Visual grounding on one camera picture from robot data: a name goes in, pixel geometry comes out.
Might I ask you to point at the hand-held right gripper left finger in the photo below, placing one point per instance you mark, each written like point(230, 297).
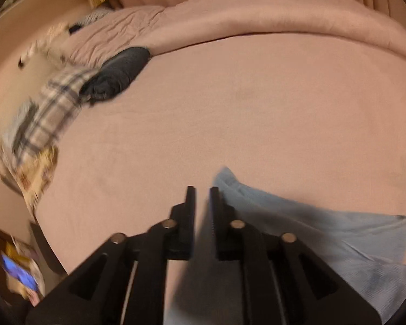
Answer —
point(190, 210)

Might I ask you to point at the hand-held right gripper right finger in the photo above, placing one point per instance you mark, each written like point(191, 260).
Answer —
point(215, 210)

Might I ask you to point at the light blue denim pants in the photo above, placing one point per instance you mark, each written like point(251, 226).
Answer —
point(358, 243)

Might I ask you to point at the pink bed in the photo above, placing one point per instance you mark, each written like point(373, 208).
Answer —
point(243, 108)

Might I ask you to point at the folded dark grey jeans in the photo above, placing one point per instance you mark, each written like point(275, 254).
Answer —
point(118, 71)

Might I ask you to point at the yellow printed cloth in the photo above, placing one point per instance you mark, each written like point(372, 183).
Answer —
point(37, 172)

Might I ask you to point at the plaid pillow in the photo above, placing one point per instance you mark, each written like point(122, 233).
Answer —
point(50, 108)

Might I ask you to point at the blue packet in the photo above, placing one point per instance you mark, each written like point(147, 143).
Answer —
point(18, 272)

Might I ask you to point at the pink duvet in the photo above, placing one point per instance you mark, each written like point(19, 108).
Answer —
point(257, 17)

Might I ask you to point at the white fluffy plush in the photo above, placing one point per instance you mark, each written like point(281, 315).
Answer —
point(44, 49)

